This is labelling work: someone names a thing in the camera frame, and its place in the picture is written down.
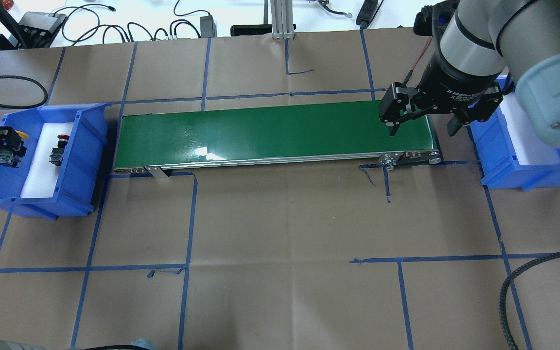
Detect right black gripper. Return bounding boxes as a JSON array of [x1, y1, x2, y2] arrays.
[[378, 51, 503, 137]]

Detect yellow push button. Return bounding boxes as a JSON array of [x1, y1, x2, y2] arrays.
[[0, 128, 29, 168]]

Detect red push button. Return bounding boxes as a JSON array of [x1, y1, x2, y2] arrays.
[[49, 134, 70, 166]]

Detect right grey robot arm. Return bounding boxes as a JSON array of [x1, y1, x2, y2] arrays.
[[379, 0, 560, 149]]

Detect white foam pad left bin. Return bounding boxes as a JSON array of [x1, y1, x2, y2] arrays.
[[20, 122, 74, 198]]

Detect white foam pad bin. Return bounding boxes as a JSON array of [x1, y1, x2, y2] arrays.
[[500, 92, 560, 166], [20, 122, 74, 198]]

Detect left blue plastic bin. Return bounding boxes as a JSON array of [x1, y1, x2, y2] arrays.
[[0, 103, 109, 220]]

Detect blue plastic bin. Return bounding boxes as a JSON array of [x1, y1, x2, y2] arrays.
[[470, 91, 560, 191], [0, 103, 109, 220]]

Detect right blue plastic bin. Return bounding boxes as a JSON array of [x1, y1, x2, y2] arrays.
[[470, 91, 560, 191]]

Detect green conveyor belt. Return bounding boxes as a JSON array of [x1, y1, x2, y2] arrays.
[[113, 101, 444, 174]]

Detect white foam pad right bin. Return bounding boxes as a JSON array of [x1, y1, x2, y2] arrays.
[[500, 92, 560, 166]]

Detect black power adapter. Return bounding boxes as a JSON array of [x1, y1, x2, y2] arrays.
[[199, 15, 217, 38]]

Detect aluminium profile post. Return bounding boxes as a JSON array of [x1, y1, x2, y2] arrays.
[[269, 0, 295, 40]]

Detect black braided cable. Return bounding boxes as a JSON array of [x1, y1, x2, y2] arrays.
[[499, 245, 560, 350]]

